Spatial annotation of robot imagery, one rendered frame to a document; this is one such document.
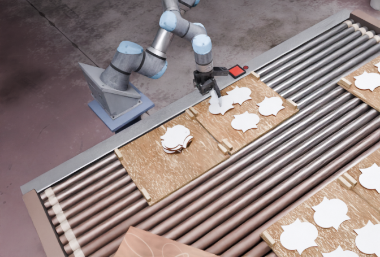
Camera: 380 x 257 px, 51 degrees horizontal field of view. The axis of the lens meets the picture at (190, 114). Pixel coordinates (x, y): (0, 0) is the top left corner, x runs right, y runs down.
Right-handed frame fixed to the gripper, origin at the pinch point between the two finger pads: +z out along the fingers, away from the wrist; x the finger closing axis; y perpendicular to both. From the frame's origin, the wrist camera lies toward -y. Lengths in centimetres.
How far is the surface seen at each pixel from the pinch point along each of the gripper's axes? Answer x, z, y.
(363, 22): 0, 10, -107
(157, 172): 13.5, 9.0, 40.8
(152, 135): -6.4, 9.0, 31.7
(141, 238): 41, -1, 62
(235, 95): -0.7, 8.0, -14.2
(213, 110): 0.9, 7.8, 0.8
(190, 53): -149, 103, -74
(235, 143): 22.4, 9.1, 4.4
